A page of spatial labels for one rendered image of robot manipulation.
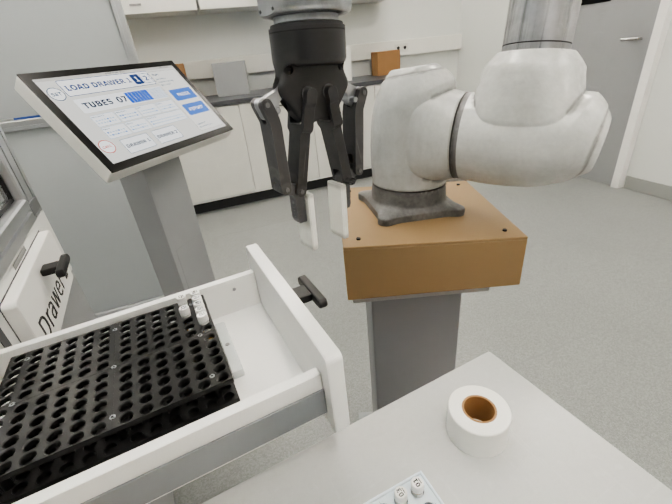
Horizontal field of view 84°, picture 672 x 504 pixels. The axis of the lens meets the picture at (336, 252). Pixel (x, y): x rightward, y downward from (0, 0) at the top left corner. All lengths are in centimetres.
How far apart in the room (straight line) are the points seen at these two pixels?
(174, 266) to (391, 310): 84
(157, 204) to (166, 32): 282
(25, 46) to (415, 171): 173
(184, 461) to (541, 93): 64
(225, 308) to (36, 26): 167
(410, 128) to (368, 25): 379
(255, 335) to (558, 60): 59
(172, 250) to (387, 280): 88
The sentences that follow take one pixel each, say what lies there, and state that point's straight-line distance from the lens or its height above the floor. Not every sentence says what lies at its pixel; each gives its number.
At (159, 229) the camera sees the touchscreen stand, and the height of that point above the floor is 71.
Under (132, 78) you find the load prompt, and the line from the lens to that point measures 140.
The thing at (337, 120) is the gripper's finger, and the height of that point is 111.
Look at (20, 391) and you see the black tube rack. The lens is 53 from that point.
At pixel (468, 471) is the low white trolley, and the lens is 50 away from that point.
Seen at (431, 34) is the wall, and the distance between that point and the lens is 485.
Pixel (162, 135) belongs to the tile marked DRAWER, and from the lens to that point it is 126.
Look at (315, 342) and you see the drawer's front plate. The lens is 38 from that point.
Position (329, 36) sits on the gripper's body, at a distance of 39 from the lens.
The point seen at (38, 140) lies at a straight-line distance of 213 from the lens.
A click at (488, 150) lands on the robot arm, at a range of 67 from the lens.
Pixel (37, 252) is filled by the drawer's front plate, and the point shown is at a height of 93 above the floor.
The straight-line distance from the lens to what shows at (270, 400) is 39.
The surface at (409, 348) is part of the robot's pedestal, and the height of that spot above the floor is 55.
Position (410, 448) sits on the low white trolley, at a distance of 51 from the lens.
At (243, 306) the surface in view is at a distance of 61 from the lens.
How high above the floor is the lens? 118
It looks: 29 degrees down
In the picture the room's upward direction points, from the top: 6 degrees counter-clockwise
